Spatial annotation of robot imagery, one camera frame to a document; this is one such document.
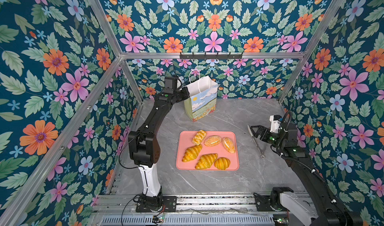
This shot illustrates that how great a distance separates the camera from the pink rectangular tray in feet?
2.81

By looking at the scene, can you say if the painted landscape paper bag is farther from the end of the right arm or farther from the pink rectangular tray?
the end of the right arm

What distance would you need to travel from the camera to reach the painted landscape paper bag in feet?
2.99
